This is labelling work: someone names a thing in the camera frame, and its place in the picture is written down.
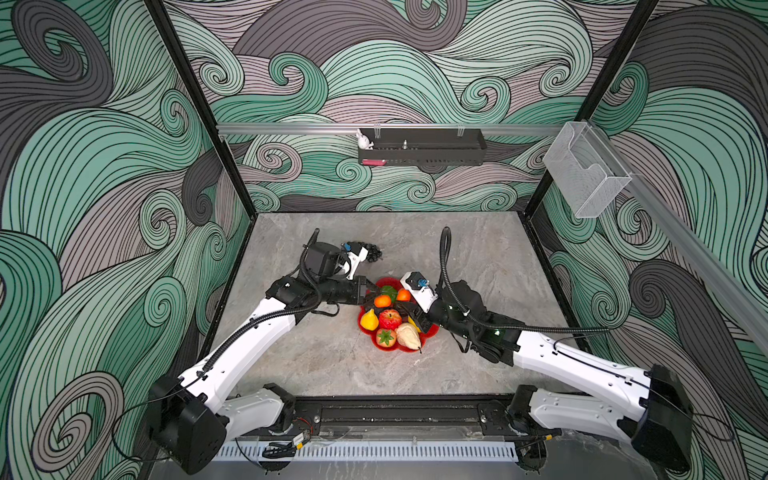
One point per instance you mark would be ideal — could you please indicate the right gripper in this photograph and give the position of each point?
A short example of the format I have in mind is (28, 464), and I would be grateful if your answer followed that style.
(422, 317)

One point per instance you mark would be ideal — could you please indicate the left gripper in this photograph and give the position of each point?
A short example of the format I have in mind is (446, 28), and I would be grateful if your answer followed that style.
(358, 296)

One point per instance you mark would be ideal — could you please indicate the orange tangerine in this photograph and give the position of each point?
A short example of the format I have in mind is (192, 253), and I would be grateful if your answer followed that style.
(403, 294)
(383, 301)

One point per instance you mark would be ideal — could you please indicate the green lime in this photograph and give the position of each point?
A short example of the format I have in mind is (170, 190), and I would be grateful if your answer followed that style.
(389, 291)

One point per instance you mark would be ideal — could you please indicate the small yellow lemon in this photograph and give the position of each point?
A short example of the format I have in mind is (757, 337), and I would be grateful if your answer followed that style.
(369, 321)

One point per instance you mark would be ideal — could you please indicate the black grape bunch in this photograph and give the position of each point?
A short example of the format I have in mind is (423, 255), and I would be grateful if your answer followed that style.
(374, 253)

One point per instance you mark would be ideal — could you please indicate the red apple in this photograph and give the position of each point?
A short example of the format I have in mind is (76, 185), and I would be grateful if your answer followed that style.
(389, 319)

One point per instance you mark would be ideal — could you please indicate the red flower-shaped fruit bowl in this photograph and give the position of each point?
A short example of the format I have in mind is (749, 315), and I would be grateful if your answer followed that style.
(394, 282)

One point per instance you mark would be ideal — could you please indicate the large yellow lemon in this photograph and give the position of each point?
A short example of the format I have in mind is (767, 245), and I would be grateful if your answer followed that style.
(414, 324)

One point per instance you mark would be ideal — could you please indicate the red strawberry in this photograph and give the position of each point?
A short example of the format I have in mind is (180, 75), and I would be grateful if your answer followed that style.
(386, 338)

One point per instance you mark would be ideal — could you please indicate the beige pear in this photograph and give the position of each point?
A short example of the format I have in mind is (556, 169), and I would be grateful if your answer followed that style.
(408, 336)

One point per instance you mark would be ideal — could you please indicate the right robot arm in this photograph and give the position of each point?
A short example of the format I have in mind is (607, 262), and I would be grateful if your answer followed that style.
(647, 409)

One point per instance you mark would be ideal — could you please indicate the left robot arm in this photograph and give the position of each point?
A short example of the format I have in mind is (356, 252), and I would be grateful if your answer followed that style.
(192, 415)

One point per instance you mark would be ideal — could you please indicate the white figurine on shelf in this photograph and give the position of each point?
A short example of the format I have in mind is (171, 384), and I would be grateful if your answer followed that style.
(363, 142)

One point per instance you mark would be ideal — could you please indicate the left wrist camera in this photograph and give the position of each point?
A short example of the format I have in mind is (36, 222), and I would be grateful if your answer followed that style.
(355, 253)

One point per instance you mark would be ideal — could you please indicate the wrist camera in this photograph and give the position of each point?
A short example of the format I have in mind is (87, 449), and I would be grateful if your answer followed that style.
(420, 289)
(355, 253)

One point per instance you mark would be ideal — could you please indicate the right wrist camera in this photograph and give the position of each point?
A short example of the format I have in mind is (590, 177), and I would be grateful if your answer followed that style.
(420, 289)

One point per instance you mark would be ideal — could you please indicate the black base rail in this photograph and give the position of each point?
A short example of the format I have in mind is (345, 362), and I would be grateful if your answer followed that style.
(490, 414)

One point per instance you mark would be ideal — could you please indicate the white slotted cable duct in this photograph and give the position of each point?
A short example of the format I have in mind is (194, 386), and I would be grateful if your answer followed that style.
(432, 451)

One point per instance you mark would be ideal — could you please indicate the black wall shelf tray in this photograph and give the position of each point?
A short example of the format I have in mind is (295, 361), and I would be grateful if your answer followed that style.
(430, 148)

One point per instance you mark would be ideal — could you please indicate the aluminium wall rail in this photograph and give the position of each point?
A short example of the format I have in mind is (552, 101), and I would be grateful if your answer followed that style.
(305, 128)

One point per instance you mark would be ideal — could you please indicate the clear plastic wall bin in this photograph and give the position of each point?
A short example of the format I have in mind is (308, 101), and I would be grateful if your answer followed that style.
(587, 169)

